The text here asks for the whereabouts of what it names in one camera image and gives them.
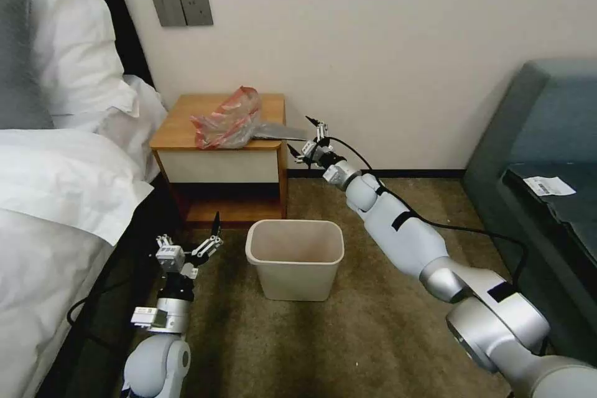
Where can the wooden nightstand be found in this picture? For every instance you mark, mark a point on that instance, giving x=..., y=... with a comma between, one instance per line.
x=219, y=169

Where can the grey wall outlet panel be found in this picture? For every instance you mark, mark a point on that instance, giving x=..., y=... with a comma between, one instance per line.
x=198, y=9

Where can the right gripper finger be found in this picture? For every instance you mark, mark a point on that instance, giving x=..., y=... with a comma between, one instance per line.
x=298, y=153
x=322, y=130

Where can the grey wall switch panel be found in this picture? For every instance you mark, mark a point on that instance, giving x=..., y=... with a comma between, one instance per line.
x=167, y=11

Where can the black headboard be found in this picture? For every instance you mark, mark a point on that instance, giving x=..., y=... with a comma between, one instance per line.
x=133, y=39

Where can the beige plastic trash can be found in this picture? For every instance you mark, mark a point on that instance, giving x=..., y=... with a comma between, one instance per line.
x=294, y=272

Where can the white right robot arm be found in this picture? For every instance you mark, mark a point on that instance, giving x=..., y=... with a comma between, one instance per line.
x=410, y=239

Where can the white pillow with flange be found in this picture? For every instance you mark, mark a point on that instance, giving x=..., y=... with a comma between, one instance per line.
x=135, y=123

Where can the red transparent garbage bag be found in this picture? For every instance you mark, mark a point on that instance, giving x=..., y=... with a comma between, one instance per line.
x=224, y=125

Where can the grey pillow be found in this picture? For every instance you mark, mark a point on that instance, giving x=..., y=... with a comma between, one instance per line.
x=21, y=57

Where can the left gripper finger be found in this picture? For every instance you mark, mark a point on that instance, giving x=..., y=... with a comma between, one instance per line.
x=207, y=246
x=164, y=241

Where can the white paper label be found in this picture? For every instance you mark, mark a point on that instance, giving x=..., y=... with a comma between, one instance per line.
x=549, y=185

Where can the teal sofa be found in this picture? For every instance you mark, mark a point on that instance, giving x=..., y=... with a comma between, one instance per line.
x=527, y=127

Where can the large white pillow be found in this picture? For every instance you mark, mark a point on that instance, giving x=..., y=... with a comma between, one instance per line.
x=74, y=39

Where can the white duvet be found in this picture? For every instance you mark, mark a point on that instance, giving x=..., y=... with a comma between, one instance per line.
x=46, y=211

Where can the grey plastic bag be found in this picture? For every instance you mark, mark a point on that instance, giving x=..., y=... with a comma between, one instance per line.
x=280, y=132

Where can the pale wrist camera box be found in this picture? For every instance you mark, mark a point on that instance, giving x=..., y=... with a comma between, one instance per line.
x=169, y=258
x=308, y=147

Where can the black bed base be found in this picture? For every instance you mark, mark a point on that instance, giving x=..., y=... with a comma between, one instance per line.
x=116, y=286

